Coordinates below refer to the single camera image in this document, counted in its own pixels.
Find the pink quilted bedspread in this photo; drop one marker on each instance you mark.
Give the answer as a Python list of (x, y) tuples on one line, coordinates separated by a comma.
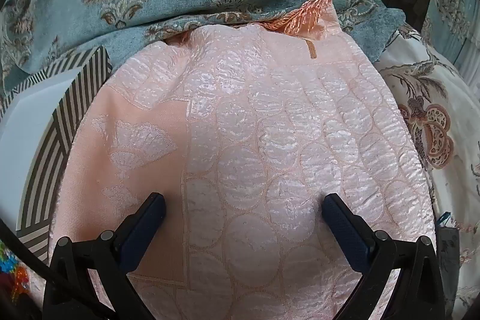
[(262, 117)]

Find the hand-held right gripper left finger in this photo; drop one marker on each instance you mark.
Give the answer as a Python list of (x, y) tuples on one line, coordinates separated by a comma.
[(144, 230)]

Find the cream floral printed fabric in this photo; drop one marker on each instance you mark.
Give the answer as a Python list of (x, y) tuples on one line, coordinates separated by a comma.
[(442, 98)]

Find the striped box with white lining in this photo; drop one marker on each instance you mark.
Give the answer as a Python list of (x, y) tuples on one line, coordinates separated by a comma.
[(56, 140)]

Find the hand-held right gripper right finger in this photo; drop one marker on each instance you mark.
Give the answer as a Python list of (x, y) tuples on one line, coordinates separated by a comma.
[(347, 230)]

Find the dark grey object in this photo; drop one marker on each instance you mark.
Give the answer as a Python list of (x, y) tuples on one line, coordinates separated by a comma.
[(448, 237)]

